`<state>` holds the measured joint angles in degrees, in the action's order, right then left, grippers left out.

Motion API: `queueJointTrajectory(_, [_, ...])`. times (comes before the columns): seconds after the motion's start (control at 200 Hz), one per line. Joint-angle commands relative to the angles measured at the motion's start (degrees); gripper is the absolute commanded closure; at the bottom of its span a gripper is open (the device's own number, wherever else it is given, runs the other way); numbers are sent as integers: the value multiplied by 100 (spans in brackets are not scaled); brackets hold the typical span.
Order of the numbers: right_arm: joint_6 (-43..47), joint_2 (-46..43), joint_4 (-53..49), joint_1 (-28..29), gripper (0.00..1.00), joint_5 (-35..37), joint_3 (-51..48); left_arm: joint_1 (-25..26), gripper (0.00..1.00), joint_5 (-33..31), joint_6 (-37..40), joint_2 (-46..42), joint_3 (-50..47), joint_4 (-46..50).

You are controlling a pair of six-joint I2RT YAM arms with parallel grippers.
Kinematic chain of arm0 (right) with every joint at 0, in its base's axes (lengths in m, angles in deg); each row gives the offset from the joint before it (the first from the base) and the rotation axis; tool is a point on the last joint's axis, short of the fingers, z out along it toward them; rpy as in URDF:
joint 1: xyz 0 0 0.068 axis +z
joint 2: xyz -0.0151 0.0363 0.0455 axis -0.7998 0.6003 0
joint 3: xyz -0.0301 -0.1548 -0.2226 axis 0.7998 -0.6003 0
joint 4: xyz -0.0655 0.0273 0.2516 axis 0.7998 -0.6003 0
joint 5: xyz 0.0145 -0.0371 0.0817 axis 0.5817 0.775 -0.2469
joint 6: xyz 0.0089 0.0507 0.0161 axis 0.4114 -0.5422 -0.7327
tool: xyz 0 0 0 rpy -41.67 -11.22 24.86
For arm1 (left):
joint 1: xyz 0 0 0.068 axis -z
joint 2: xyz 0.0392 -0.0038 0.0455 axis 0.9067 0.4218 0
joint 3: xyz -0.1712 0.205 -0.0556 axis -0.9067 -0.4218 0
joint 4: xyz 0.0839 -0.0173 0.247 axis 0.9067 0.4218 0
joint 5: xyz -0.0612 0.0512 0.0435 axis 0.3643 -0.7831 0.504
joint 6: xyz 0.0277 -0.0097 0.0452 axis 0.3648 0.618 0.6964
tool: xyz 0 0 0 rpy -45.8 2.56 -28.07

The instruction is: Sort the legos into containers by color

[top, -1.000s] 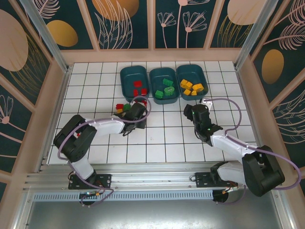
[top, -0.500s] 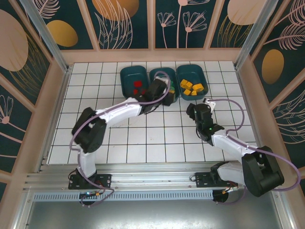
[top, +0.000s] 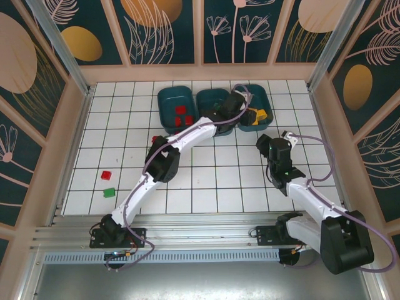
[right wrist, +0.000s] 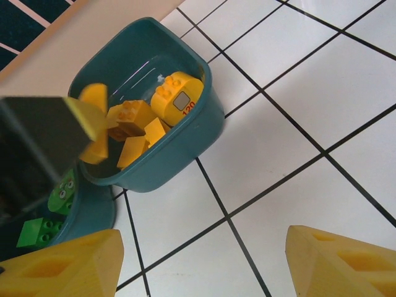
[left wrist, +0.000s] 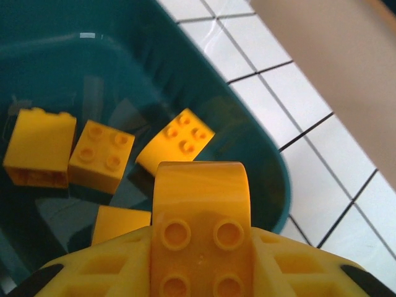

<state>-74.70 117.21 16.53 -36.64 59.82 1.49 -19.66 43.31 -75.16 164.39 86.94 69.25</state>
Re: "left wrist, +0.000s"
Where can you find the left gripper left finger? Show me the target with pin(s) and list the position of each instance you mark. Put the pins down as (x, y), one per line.
(108, 272)

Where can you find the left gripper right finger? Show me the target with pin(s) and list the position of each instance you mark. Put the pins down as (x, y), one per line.
(303, 272)

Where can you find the yellow lego brick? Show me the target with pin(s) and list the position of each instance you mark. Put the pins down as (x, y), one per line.
(120, 222)
(176, 139)
(102, 156)
(201, 201)
(40, 148)

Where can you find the teal plastic bin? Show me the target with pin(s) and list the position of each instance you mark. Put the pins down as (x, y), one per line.
(92, 62)

